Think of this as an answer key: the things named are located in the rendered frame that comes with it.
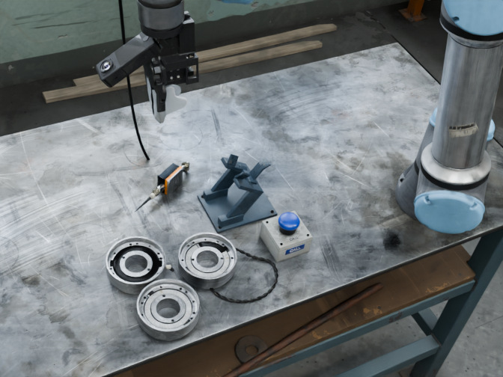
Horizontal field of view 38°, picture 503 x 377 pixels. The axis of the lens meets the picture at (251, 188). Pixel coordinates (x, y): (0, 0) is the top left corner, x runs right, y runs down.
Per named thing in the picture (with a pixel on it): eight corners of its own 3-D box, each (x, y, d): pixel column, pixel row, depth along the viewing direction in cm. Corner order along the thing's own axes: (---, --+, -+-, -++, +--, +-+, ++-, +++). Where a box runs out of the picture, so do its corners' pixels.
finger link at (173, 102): (190, 126, 134) (188, 85, 127) (159, 133, 132) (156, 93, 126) (185, 116, 136) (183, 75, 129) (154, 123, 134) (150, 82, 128)
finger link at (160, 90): (168, 115, 128) (165, 74, 122) (159, 117, 128) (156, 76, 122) (160, 99, 131) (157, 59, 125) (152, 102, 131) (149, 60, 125)
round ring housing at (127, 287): (104, 298, 126) (103, 283, 123) (108, 250, 133) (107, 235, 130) (165, 298, 128) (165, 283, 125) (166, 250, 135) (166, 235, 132)
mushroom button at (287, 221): (281, 246, 135) (285, 229, 131) (271, 230, 137) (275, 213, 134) (300, 240, 136) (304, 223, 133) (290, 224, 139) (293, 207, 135)
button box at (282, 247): (276, 263, 135) (280, 247, 132) (259, 235, 139) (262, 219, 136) (314, 250, 138) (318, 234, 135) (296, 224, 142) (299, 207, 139)
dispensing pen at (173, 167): (129, 200, 136) (183, 152, 147) (129, 215, 139) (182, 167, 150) (138, 206, 136) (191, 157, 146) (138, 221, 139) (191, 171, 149)
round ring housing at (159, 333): (211, 316, 126) (212, 302, 123) (168, 356, 120) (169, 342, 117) (166, 282, 130) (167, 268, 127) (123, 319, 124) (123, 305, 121)
